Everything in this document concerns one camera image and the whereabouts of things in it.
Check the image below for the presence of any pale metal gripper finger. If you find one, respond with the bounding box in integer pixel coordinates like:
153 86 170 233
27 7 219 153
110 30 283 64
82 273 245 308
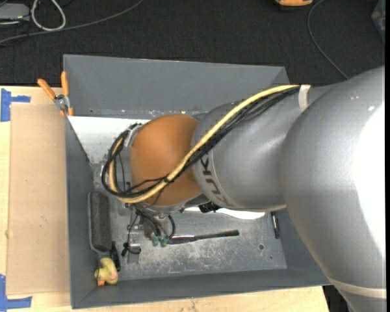
126 242 142 265
127 224 142 241

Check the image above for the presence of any yellow rubber duck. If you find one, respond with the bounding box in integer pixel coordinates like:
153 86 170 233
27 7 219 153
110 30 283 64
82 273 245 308
94 256 120 287

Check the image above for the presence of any dark green flat block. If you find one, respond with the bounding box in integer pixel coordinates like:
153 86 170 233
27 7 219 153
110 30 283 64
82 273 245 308
88 191 114 254

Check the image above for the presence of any long thin dark tool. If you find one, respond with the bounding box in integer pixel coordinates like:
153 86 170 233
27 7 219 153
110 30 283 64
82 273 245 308
166 229 241 246

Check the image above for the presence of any brown cardboard board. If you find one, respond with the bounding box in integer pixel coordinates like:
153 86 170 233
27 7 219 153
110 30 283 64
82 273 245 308
5 103 73 297

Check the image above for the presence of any small dark metal tool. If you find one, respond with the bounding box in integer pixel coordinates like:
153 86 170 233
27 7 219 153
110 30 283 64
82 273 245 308
270 211 281 240

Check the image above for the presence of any grey metal bin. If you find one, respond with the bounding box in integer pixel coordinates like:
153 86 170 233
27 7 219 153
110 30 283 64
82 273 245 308
62 54 332 309

